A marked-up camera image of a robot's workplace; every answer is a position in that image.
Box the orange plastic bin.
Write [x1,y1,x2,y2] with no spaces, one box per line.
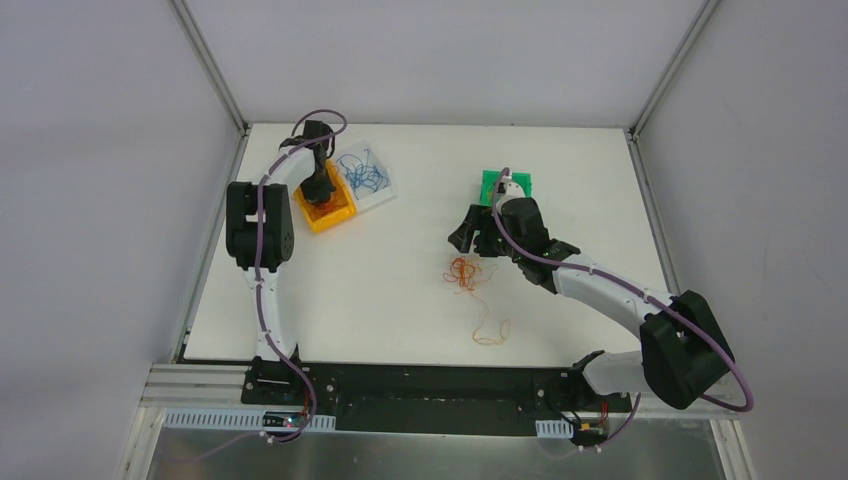
[294,162,357,234]

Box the green plastic bin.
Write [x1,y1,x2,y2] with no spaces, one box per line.
[479,170,533,207]

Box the blue cable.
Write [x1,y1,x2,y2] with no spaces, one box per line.
[336,149,391,200]

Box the white translucent plastic bin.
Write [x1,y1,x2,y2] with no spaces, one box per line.
[332,140,397,213]

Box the coloured cable bundle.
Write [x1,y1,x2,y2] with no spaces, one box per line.
[441,255,513,347]

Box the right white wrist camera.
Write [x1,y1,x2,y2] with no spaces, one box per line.
[493,175,528,202]

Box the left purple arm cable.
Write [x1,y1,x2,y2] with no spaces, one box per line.
[252,108,348,445]

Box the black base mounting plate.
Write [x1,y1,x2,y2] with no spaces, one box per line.
[241,358,632,436]

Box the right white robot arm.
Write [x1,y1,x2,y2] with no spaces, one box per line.
[447,198,736,410]

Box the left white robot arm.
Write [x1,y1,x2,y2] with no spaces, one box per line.
[224,117,341,405]

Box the right aluminium frame rail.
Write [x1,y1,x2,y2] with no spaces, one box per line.
[629,0,723,141]

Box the aluminium frame rail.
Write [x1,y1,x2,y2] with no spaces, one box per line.
[629,0,723,141]
[168,0,249,137]

